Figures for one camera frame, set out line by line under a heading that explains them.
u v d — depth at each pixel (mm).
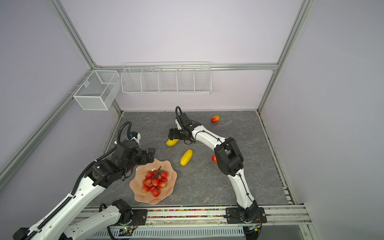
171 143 990
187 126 749
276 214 754
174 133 843
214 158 915
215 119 1119
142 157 641
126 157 523
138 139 640
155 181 789
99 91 1002
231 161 559
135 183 809
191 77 1046
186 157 912
